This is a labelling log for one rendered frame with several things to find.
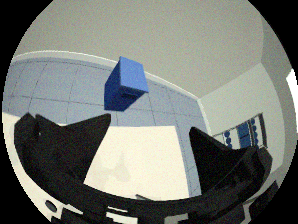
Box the dark grey flat panel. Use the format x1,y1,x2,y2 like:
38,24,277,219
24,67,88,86
134,194,259,224

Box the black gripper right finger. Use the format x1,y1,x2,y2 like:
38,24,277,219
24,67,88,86
189,127,258,194

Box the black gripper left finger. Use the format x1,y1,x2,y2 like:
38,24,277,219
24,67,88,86
36,113,112,183

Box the black round disc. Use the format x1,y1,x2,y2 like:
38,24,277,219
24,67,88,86
45,200,57,213

